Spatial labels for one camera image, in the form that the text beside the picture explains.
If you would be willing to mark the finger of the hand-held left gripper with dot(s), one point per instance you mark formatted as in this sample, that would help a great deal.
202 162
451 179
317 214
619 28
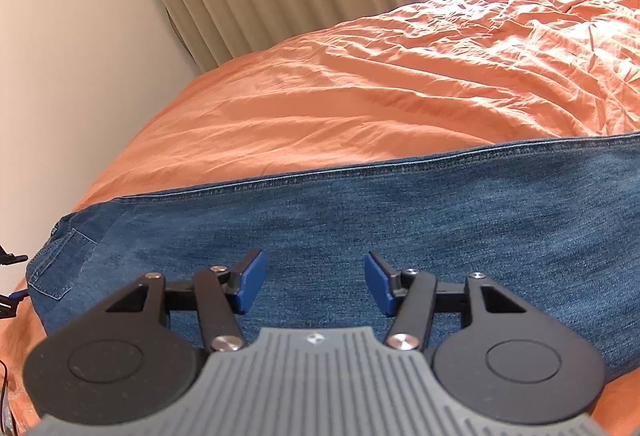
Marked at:
12 258
10 302

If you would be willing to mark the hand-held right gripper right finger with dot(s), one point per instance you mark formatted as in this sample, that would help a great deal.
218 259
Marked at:
377 281

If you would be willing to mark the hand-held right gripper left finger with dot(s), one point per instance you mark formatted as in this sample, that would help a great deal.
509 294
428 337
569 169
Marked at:
252 281

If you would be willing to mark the orange bed sheet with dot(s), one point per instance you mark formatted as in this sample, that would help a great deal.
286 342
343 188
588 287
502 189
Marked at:
350 81

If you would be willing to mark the blue denim pants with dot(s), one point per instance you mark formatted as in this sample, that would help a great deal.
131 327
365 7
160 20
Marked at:
350 216

